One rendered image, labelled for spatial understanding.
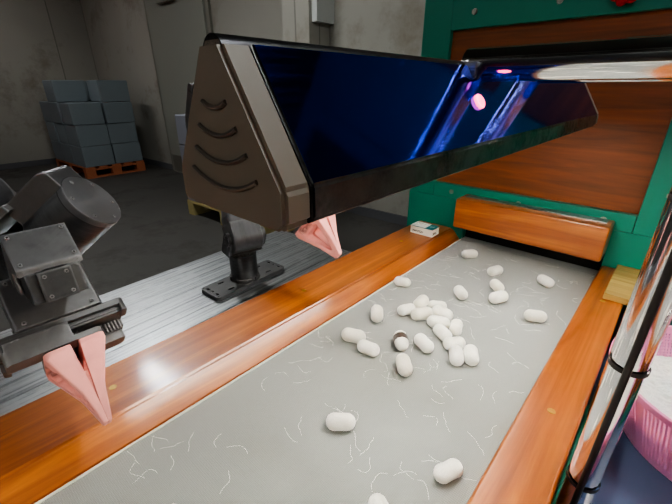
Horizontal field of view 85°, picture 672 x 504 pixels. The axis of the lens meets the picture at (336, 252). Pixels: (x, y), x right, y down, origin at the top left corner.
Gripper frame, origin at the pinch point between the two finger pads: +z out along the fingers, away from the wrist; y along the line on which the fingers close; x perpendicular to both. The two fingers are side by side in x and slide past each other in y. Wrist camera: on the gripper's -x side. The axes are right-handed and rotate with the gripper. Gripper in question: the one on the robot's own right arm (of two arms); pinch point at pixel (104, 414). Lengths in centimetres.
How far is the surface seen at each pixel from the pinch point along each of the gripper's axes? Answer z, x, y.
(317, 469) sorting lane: 15.9, -3.4, 13.3
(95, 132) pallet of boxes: -389, 369, 162
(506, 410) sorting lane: 24.6, -11.1, 33.8
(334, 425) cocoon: 13.8, -3.4, 17.5
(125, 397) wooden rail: -2.0, 8.9, 3.5
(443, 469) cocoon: 22.2, -11.2, 20.5
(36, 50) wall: -583, 401, 160
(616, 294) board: 26, -18, 67
